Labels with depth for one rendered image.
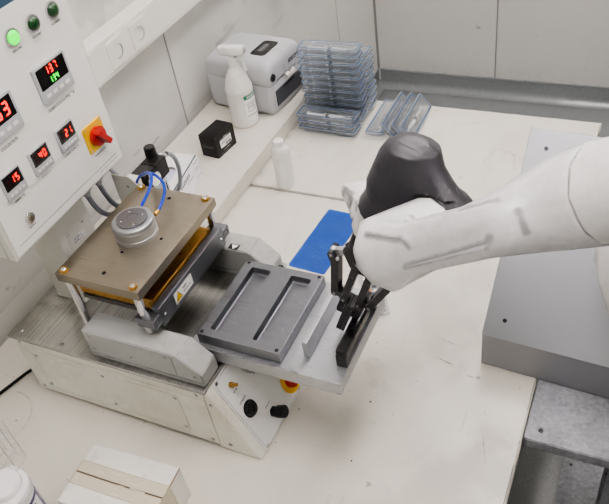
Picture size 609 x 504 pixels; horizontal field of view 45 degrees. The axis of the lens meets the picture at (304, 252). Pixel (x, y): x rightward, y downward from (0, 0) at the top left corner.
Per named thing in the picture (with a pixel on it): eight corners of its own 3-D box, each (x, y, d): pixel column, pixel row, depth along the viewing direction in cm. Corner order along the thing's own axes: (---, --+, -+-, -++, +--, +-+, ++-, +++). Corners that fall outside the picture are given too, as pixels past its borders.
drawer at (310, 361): (193, 357, 134) (183, 329, 129) (247, 277, 148) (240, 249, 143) (342, 398, 123) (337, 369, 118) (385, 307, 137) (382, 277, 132)
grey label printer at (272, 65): (212, 105, 231) (199, 56, 220) (246, 75, 243) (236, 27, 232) (277, 118, 220) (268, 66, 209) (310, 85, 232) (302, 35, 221)
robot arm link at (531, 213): (618, 128, 77) (430, 183, 104) (501, 180, 68) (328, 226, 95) (650, 225, 78) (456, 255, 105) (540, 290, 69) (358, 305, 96)
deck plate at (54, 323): (8, 337, 146) (6, 334, 145) (108, 228, 169) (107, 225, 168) (204, 396, 128) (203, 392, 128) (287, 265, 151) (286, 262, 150)
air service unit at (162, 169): (135, 226, 159) (114, 171, 150) (170, 187, 169) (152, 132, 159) (154, 230, 157) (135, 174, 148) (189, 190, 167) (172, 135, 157)
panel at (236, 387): (266, 451, 138) (211, 385, 130) (327, 336, 157) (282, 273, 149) (274, 451, 137) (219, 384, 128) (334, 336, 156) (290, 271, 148)
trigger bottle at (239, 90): (229, 128, 219) (210, 51, 203) (238, 114, 225) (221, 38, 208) (255, 129, 217) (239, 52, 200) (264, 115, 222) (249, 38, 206)
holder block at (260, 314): (199, 342, 132) (196, 332, 130) (249, 268, 145) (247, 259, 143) (281, 364, 125) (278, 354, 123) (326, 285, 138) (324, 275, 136)
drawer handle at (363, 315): (336, 366, 123) (333, 350, 121) (367, 304, 133) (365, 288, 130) (347, 368, 122) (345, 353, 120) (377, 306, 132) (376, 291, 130)
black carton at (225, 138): (202, 155, 210) (197, 134, 206) (220, 138, 215) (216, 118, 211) (219, 159, 207) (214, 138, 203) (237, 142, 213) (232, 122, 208)
